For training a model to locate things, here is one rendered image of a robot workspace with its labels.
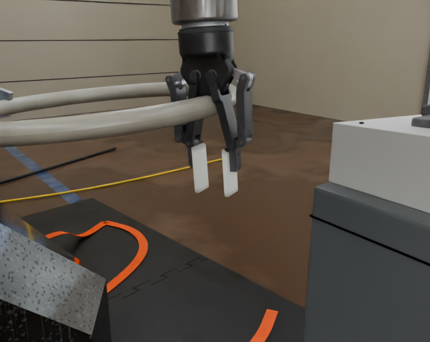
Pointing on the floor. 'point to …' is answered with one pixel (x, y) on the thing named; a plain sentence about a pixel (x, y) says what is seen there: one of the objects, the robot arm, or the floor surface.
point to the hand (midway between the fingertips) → (215, 170)
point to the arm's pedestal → (372, 270)
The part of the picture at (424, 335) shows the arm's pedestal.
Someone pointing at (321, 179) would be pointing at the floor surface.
